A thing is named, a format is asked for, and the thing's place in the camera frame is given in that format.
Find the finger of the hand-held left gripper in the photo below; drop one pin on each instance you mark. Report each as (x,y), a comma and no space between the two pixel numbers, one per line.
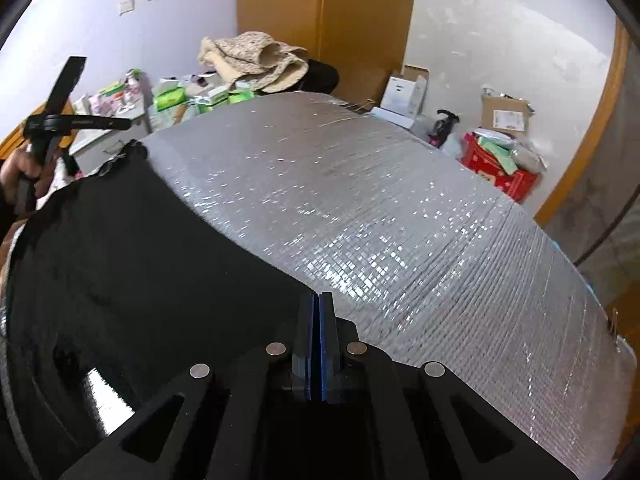
(100,123)

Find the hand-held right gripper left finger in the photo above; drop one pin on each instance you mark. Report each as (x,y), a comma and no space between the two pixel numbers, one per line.
(306,340)

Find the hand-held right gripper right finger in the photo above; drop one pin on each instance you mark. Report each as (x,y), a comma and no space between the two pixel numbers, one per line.
(325,340)

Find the black garment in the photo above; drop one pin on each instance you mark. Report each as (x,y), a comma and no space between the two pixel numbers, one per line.
(150,285)

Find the person's left hand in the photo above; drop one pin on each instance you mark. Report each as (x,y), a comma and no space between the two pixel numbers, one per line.
(12,172)

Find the white side table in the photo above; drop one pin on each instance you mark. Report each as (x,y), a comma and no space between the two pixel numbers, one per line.
(100,132)

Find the pile of small colourful packets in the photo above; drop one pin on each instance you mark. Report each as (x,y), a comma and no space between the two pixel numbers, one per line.
(117,95)

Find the orange wooden panel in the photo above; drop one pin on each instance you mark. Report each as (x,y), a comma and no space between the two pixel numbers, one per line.
(15,132)

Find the green white box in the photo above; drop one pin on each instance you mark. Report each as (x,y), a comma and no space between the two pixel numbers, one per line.
(212,100)
(242,94)

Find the silver foil mat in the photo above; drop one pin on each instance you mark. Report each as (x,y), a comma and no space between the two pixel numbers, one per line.
(400,235)

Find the beige floral blanket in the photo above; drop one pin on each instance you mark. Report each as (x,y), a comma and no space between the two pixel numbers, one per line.
(250,57)

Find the black bag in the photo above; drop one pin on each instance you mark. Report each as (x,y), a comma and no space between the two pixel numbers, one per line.
(322,77)

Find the flat white box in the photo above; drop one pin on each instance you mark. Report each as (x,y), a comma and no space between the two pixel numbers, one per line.
(392,117)

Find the wooden wardrobe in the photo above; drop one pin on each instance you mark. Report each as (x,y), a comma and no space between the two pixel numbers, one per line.
(325,25)

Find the green packet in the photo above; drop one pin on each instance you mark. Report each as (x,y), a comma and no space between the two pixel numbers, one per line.
(497,157)

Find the white cardboard box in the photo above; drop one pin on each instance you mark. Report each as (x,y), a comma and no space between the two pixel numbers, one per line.
(405,92)

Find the white plastic mailer bag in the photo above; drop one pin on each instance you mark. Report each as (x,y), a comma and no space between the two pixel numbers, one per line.
(530,157)

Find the brown cardboard box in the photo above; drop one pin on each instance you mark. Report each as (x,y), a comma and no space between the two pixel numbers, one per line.
(505,115)

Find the grey plastic door curtain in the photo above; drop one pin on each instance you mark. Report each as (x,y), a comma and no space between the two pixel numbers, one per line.
(605,220)

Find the white wall socket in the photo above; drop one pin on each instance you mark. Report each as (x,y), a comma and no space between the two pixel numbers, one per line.
(127,6)

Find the wooden door frame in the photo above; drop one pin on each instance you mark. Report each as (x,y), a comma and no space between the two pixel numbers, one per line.
(590,125)

